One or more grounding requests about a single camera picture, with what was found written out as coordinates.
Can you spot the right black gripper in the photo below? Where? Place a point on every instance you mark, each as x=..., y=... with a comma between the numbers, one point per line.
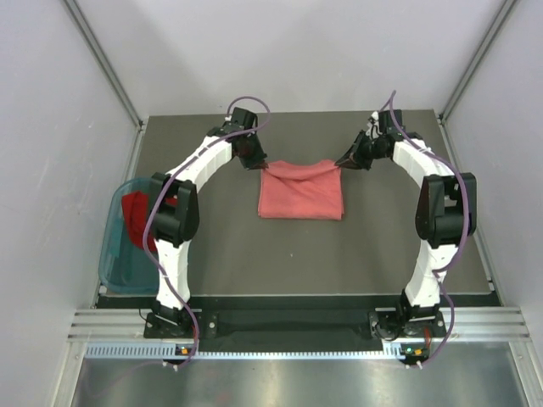
x=354, y=158

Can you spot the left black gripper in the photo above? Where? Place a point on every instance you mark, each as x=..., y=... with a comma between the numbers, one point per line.
x=256, y=161

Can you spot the pink t shirt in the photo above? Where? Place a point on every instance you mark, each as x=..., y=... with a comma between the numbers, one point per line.
x=301, y=192

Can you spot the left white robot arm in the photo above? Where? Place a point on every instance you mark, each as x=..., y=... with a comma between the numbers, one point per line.
x=213, y=153

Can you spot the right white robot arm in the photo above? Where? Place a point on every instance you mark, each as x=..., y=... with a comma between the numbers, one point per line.
x=446, y=210

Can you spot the dark red t shirt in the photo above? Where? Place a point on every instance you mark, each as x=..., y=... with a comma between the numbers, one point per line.
x=135, y=209

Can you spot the teal plastic basket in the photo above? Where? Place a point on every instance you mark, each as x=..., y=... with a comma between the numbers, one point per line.
x=124, y=268

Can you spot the left aluminium frame post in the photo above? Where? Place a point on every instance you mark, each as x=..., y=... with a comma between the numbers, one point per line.
x=88, y=35

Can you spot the aluminium frame post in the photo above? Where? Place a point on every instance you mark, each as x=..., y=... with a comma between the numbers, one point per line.
x=502, y=15
x=88, y=35

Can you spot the right aluminium frame post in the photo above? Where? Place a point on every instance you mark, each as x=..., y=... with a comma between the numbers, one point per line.
x=502, y=15

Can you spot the slotted cable duct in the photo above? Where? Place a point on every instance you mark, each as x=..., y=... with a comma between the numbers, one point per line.
x=177, y=352

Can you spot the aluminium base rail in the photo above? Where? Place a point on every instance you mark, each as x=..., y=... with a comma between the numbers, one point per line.
x=472, y=324

